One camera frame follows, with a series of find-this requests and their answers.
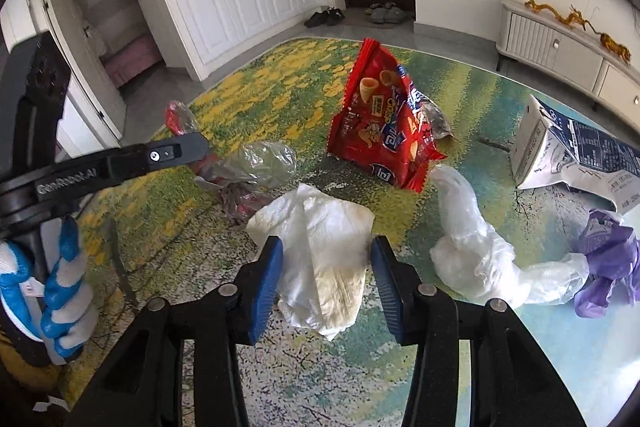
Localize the blue white milk carton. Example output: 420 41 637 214
510 95 639 215

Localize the white tissue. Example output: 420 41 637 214
246 183 374 341

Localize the black shoes pair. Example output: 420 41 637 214
304 8 345 28

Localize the clear plastic bag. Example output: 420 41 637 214
430 165 589 309

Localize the golden tiger figurine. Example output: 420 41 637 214
599 32 631 65

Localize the grey slippers pair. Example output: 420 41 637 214
366 2 412 25

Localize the golden dragon figurine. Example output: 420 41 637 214
523 0 593 30

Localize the red snack bag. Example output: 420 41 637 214
328 39 446 193

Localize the purple plastic bag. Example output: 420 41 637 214
574 209 639 319

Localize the white tv cabinet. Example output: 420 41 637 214
496 0 639 127

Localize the left blue white gloved hand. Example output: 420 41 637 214
1 217 98 366

